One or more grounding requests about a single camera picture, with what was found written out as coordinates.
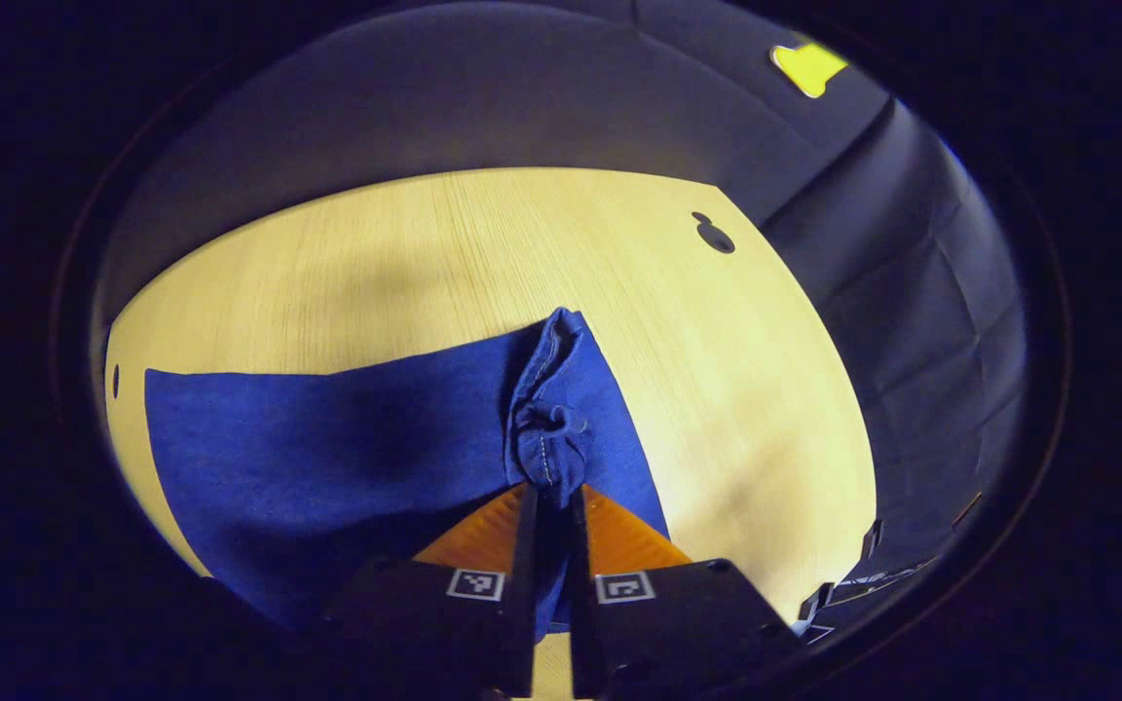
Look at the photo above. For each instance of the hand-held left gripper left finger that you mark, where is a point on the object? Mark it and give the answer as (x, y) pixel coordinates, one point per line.
(425, 623)

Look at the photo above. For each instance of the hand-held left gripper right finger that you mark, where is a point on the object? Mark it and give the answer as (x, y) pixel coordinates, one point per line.
(678, 623)

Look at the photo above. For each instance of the blue denim jeans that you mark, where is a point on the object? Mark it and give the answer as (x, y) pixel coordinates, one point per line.
(327, 448)

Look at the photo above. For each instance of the black backdrop cloth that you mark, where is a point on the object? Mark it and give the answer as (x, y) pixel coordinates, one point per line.
(522, 97)

